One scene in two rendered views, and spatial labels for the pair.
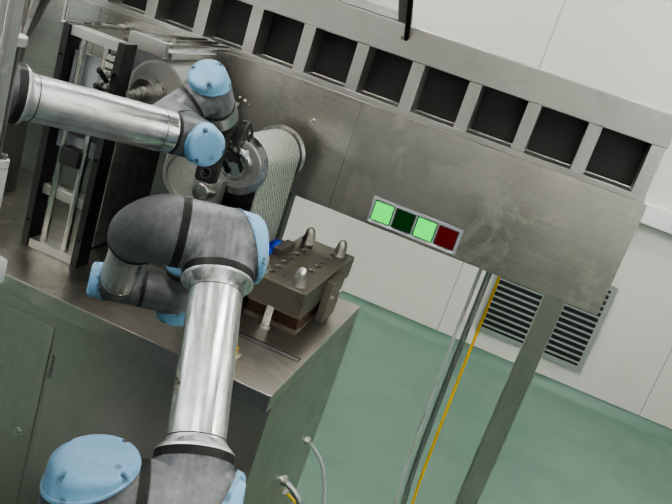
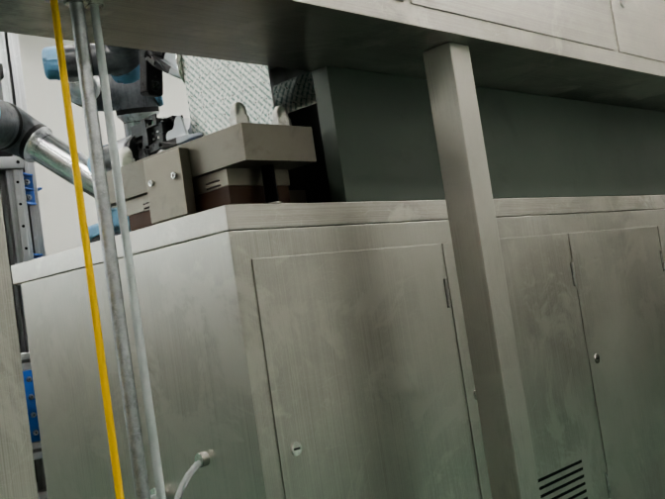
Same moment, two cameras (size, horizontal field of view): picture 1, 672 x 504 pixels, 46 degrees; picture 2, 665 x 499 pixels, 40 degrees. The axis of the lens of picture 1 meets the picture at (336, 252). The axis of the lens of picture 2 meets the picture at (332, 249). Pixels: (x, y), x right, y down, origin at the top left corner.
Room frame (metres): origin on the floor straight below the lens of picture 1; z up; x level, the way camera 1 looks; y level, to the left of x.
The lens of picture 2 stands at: (2.90, -1.23, 0.72)
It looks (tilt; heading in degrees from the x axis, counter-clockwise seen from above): 4 degrees up; 120
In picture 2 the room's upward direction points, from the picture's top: 8 degrees counter-clockwise
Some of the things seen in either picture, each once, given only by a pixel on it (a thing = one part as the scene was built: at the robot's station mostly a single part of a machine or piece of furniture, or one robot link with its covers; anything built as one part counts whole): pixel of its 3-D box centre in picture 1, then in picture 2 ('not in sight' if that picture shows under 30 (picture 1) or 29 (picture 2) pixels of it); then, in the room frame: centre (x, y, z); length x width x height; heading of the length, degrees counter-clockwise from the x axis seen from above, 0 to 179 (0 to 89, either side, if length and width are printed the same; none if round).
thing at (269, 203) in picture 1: (265, 218); (231, 115); (1.91, 0.19, 1.11); 0.23 x 0.01 x 0.18; 167
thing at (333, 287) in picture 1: (331, 297); (168, 186); (1.91, -0.03, 0.96); 0.10 x 0.03 x 0.11; 167
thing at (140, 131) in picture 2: not in sight; (156, 141); (1.68, 0.25, 1.12); 0.12 x 0.08 x 0.09; 167
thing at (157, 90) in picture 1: (148, 92); not in sight; (1.83, 0.53, 1.33); 0.06 x 0.06 x 0.06; 77
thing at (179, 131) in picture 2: not in sight; (181, 130); (1.78, 0.21, 1.11); 0.09 x 0.03 x 0.06; 166
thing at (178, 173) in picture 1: (209, 169); not in sight; (1.95, 0.37, 1.17); 0.26 x 0.12 x 0.12; 167
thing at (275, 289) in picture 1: (300, 272); (202, 168); (1.92, 0.07, 1.00); 0.40 x 0.16 x 0.06; 167
